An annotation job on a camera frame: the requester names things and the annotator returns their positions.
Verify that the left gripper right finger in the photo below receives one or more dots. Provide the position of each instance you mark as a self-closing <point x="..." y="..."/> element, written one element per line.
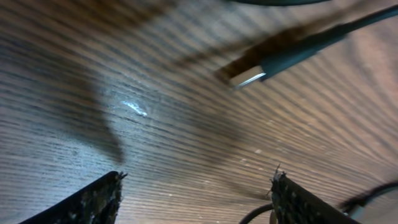
<point x="293" y="204"/>

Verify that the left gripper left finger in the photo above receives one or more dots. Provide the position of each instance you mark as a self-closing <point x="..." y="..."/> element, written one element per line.
<point x="97" y="203"/>

